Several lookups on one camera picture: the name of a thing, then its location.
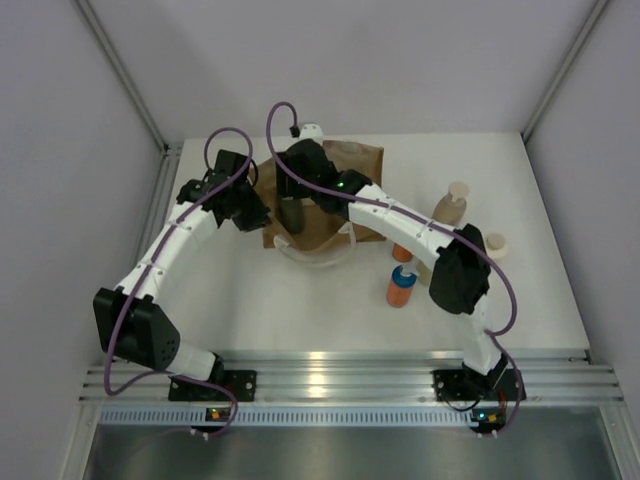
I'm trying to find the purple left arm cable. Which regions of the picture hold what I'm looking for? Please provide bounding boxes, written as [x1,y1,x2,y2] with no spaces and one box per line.
[103,127,254,396]

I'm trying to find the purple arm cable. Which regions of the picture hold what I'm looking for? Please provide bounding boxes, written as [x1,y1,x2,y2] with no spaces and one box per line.
[265,102,519,336]
[103,127,254,396]

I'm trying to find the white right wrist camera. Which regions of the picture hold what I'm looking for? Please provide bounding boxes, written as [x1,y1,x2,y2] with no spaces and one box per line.
[298,122,324,145]

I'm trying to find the perforated grey cable duct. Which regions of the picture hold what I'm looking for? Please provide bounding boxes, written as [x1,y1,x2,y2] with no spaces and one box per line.
[99,406,499,428]

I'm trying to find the cream pump bottle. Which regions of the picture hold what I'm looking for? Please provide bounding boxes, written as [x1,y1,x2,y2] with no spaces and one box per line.
[484,232,509,260]

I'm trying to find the left aluminium frame post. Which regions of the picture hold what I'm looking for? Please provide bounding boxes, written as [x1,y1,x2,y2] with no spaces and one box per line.
[74,0,174,156]

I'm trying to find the right aluminium frame post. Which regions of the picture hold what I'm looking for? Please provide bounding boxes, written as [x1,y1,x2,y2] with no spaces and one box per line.
[521,0,614,144]

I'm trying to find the orange bottle dark cap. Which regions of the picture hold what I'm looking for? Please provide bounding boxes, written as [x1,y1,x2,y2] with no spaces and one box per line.
[392,243,413,263]

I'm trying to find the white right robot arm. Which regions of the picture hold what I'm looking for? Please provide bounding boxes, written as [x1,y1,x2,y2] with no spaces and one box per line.
[272,139,508,397]

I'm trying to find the beige round pump bottle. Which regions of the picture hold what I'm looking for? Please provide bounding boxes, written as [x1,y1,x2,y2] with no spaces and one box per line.
[432,181,470,227]

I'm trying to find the aluminium mounting rail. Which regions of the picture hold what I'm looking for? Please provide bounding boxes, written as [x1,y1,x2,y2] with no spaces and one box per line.
[78,349,624,404]

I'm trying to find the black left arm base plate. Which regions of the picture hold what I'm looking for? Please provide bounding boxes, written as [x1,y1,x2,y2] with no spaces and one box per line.
[168,369,258,402]

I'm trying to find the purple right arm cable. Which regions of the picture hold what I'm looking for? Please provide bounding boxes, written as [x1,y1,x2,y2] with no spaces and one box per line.
[265,102,519,336]

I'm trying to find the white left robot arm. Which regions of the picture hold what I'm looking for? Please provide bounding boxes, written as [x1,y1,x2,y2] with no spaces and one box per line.
[93,150,270,400]

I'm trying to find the orange bottle blue cap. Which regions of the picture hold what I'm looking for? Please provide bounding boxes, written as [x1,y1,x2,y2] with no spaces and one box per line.
[386,265,417,308]

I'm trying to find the aluminium frame post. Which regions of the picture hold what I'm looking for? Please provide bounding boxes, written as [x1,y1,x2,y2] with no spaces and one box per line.
[521,0,614,144]
[74,0,174,156]

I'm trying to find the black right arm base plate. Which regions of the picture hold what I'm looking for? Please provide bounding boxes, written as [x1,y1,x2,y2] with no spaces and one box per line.
[432,368,526,403]

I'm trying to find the olive bottle beige cap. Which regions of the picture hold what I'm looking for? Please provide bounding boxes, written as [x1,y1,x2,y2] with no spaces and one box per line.
[278,197,306,235]

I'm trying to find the yellow-green pump bottle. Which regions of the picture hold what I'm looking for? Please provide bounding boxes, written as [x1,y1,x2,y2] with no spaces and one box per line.
[416,261,432,287]

